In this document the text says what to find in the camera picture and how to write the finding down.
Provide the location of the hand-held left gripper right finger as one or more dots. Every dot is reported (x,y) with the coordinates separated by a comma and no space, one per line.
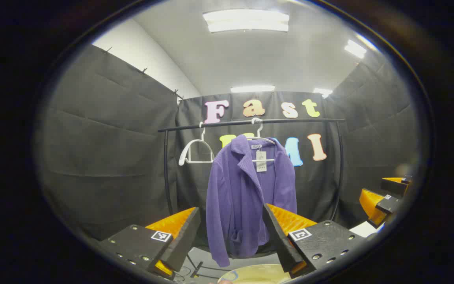
(276,236)

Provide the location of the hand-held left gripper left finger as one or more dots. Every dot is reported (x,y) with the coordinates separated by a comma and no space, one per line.
(185,232)

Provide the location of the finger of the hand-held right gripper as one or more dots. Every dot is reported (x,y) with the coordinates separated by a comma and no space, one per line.
(373,205)
(394,185)

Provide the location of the beige laundry hamper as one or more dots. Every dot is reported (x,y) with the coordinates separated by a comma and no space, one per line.
(256,275)

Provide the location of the purple knit jacket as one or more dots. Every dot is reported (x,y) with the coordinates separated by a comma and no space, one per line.
(235,197)

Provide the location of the white plastic hanger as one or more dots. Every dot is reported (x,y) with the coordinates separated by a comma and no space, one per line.
(181,159)
(257,128)

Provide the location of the black clothes rack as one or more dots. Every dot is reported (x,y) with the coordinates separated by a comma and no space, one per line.
(166,177)

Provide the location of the white flat panel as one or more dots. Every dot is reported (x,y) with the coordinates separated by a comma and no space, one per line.
(365,229)

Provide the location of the black backdrop cloth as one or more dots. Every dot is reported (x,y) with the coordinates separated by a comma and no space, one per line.
(105,157)

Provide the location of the ceiling light panel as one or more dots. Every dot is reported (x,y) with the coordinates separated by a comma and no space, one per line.
(252,89)
(246,20)
(323,92)
(355,49)

